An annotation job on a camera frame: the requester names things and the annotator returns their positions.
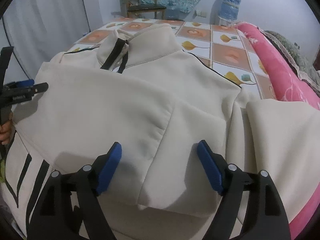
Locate white curtain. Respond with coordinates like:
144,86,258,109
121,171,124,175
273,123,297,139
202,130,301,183
1,0,89,83

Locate pink floral blanket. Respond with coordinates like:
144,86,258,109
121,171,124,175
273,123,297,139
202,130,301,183
235,22,319,239

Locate grey lace-edged blanket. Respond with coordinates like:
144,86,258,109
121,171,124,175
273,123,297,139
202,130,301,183
260,30,319,96

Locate wall power socket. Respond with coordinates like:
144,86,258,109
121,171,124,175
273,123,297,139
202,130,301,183
194,10,207,18

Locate cream zip-up jacket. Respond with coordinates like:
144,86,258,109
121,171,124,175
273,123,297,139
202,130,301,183
1,24,319,239

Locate wooden chair black seat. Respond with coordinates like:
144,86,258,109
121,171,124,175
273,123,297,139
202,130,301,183
124,0,167,20

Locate blue water bottle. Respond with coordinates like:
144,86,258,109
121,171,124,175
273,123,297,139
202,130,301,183
219,0,241,21

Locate checkered orange bed sheet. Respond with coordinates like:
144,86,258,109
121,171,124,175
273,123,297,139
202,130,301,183
69,17,276,99

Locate person's left hand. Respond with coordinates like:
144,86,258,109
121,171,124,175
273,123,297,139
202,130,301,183
0,112,13,145

